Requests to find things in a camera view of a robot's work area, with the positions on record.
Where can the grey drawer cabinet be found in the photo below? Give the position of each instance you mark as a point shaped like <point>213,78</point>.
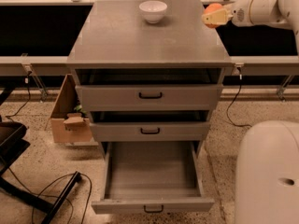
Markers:
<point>117,46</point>

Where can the cardboard box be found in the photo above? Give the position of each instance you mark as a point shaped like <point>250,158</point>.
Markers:
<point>68,125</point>

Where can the grey drawer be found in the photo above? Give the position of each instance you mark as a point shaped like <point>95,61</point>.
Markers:
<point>148,97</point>
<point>151,178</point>
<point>122,126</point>

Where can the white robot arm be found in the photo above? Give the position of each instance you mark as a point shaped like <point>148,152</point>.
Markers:
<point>267,169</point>

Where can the grey bottom drawer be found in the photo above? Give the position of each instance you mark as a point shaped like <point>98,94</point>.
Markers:
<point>151,178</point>

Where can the orange fruit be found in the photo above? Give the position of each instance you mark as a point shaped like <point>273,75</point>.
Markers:
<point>211,8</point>

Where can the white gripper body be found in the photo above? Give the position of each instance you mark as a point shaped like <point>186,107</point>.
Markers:
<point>239,15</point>

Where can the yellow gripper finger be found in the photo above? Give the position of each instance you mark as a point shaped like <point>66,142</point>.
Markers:
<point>216,17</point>

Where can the grey top drawer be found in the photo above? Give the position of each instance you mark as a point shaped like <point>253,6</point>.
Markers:
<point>148,97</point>

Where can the grey middle drawer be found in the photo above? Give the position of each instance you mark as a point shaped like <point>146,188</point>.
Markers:
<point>122,126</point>

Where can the white ceramic bowl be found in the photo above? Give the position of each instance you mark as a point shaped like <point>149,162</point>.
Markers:
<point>153,11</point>

